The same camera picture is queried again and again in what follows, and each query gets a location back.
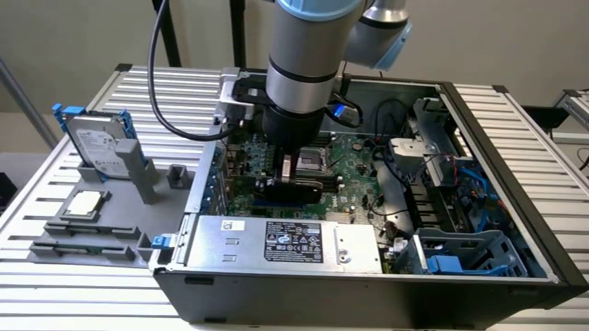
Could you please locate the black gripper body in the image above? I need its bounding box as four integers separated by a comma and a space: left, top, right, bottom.
262, 106, 326, 159

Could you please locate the black graphics card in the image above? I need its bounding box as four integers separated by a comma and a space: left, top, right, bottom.
254, 177, 323, 205

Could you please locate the CPU socket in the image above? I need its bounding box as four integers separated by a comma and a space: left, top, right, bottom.
297, 146, 333, 175

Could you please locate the green motherboard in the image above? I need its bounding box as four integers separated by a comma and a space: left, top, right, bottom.
224, 132, 402, 229

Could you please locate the silver power supply unit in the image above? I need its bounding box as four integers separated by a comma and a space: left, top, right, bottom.
186, 215, 386, 275

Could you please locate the metal drive cage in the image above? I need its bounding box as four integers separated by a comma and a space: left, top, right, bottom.
386, 98, 475, 189

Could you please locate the black stand pole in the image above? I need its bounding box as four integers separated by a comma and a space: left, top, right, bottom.
228, 0, 252, 69
160, 0, 183, 68

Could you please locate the blue case latch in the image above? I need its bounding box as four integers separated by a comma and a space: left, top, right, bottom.
151, 233, 176, 250

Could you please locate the black open PC case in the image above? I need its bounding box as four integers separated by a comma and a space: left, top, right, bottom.
151, 70, 589, 325

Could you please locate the grey parts rack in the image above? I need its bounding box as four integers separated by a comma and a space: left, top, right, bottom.
28, 139, 199, 266

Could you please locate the silver hard disk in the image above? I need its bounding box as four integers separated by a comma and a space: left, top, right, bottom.
64, 115, 132, 180

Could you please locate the silver CPU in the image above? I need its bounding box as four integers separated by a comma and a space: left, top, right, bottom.
63, 190, 107, 219

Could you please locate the blue-grey disk bay cage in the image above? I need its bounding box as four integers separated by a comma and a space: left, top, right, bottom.
395, 227, 532, 277

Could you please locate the grey slanted metal pole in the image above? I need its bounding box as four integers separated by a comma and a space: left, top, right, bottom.
0, 57, 60, 150

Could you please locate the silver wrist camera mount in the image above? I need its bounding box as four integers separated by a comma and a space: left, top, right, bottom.
212, 66, 256, 134

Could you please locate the black looped wire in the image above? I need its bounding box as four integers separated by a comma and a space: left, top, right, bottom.
374, 99, 410, 139

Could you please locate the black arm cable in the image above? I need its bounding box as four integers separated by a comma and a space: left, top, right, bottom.
147, 0, 232, 142

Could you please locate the blue data wire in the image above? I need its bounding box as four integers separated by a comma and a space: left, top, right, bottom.
454, 164, 502, 210

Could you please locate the blue disk carrier bracket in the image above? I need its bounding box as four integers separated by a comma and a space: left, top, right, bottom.
52, 103, 156, 181

